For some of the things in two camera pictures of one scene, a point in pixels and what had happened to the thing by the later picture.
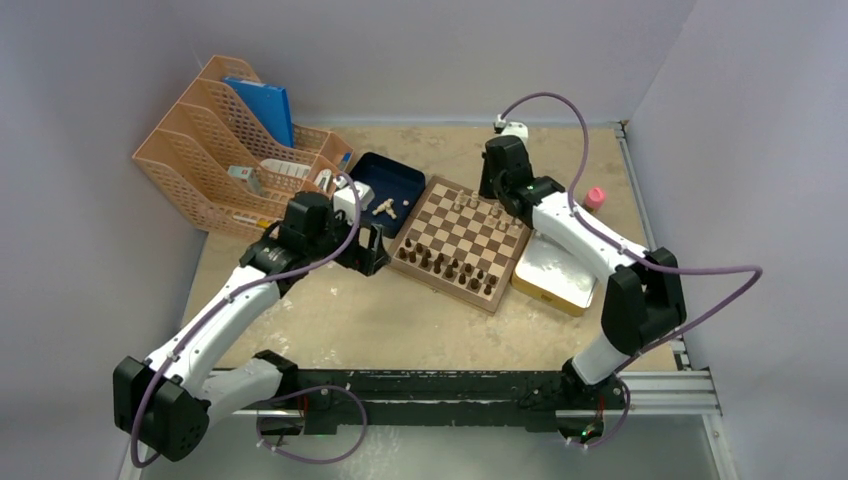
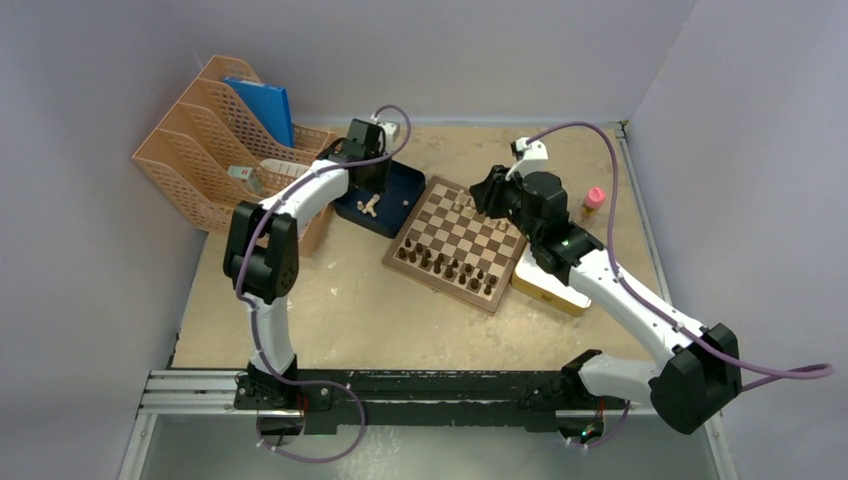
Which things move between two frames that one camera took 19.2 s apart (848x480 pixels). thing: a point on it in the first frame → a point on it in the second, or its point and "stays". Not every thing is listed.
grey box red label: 248,175 stays
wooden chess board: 460,243 stays
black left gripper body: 355,255 → 376,177
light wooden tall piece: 460,199 stays
